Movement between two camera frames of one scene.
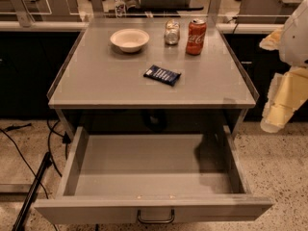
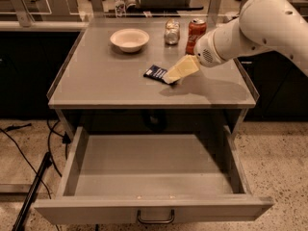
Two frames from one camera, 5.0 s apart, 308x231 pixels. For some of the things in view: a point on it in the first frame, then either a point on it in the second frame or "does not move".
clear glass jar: (171, 35) does not move
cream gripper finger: (288, 92) → (211, 50)
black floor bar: (22, 215) does not move
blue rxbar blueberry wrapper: (163, 75) does not move
